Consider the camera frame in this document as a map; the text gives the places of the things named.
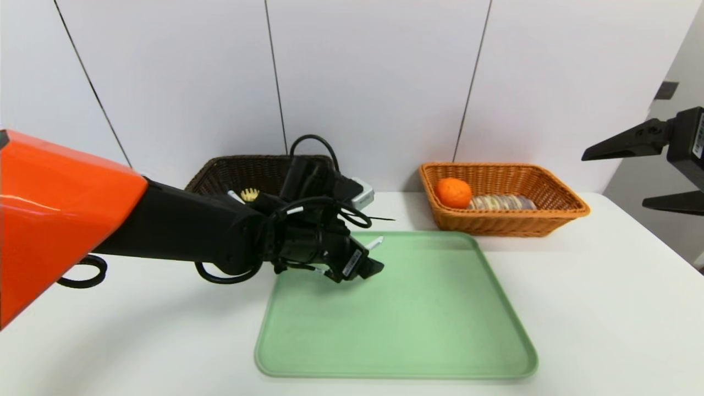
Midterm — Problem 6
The orange fruit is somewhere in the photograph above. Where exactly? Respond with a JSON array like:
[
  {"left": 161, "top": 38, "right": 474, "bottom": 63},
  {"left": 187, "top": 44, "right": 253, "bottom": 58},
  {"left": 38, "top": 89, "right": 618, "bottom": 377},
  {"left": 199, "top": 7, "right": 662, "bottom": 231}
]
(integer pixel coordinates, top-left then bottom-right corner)
[{"left": 434, "top": 177, "right": 472, "bottom": 210}]

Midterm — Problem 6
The light green plastic tray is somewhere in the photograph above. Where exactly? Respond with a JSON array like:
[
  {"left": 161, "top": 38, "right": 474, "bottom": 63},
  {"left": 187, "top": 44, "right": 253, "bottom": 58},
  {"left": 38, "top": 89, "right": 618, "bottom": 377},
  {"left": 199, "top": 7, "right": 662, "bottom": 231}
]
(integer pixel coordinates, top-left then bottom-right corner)
[{"left": 255, "top": 230, "right": 538, "bottom": 380}]

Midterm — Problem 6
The orange wicker basket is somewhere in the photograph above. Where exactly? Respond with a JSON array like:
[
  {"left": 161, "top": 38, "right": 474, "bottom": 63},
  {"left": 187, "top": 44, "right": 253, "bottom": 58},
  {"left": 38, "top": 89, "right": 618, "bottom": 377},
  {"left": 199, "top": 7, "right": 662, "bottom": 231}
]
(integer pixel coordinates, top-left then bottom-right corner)
[{"left": 419, "top": 162, "right": 591, "bottom": 238}]

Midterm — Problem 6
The dark brown wicker basket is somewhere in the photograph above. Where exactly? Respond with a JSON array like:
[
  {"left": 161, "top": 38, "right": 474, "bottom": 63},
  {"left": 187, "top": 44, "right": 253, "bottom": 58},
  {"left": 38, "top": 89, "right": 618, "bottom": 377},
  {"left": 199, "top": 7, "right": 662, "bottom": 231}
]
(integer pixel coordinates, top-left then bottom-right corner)
[{"left": 184, "top": 155, "right": 336, "bottom": 221}]

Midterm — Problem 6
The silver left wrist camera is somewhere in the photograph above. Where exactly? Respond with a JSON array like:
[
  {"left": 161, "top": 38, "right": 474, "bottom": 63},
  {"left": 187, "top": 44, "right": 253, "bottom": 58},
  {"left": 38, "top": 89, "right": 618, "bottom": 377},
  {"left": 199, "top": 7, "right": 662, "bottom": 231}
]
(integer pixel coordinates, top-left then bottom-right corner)
[{"left": 280, "top": 157, "right": 375, "bottom": 212}]

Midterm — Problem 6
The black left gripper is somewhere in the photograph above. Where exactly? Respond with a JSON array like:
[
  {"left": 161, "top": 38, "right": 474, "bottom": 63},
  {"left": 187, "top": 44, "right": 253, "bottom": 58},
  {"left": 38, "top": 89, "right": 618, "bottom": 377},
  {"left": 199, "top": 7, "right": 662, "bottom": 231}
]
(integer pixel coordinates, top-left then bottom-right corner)
[{"left": 320, "top": 234, "right": 385, "bottom": 283}]

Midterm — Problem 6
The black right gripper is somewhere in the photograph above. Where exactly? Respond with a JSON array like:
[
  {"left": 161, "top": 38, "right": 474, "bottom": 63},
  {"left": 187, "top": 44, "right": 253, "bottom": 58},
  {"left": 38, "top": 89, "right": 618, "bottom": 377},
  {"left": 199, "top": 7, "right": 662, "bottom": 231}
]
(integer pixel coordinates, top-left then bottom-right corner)
[{"left": 581, "top": 106, "right": 704, "bottom": 216}]

